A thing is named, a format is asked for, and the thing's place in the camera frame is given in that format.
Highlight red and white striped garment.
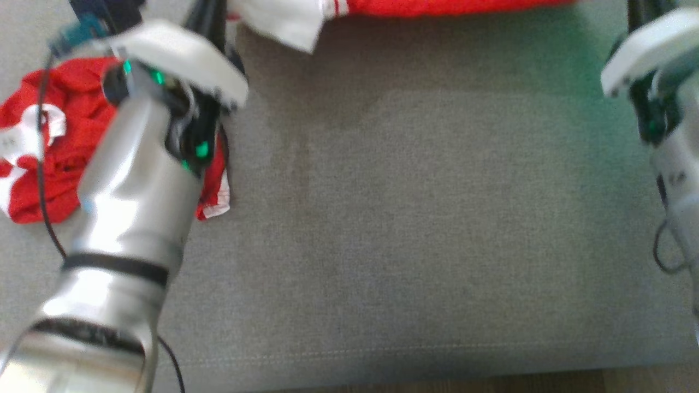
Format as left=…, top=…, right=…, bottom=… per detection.
left=226, top=0, right=577, bottom=55

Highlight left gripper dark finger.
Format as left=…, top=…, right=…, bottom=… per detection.
left=205, top=0, right=229, bottom=53
left=183, top=0, right=208, bottom=33

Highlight grey sofa seat cushion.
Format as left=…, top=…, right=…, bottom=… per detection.
left=0, top=0, right=699, bottom=393

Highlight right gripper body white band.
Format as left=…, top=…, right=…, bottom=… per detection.
left=600, top=8, right=699, bottom=99

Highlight left arm black cable teal plug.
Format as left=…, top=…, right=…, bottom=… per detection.
left=36, top=15, right=187, bottom=393

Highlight red shirt with white collar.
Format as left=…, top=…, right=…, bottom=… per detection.
left=0, top=55, right=232, bottom=225

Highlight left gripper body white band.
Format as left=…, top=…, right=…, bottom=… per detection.
left=94, top=20, right=250, bottom=111

